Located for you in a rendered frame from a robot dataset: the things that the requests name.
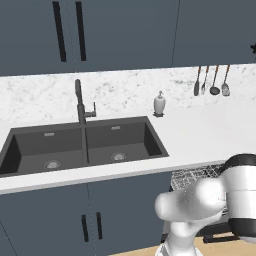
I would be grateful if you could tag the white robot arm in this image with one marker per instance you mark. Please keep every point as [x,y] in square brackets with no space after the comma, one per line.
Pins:
[186,205]

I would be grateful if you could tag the blue-grey base cupboard door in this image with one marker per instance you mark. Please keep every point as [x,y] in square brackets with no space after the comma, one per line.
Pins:
[130,213]
[43,223]

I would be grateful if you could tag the dark dishwasher door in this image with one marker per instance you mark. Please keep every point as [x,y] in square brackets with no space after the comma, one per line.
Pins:
[216,231]

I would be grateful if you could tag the dark double sink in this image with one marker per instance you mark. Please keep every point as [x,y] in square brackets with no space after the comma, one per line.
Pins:
[100,146]

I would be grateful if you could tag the white soap dispenser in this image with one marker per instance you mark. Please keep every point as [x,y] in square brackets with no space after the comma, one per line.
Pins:
[159,105]

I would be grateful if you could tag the dark grey sink tap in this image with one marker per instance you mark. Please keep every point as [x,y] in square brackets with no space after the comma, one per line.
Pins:
[80,103]

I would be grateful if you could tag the dark hanging spatula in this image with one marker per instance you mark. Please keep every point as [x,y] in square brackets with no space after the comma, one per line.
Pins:
[197,87]

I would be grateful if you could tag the grey hanging fork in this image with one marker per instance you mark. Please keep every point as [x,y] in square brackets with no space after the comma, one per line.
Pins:
[203,88]

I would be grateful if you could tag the dark hanging ladle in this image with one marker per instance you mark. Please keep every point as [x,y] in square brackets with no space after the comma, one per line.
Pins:
[214,89]

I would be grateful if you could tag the grey hanging slotted turner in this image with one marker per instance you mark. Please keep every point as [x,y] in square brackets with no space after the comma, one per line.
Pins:
[225,89]

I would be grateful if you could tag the wide blue-grey wall cupboard door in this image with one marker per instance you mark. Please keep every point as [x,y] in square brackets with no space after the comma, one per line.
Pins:
[126,33]

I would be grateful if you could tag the narrow blue-grey wall cupboard door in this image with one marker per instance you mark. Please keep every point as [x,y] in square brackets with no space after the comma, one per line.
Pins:
[30,36]

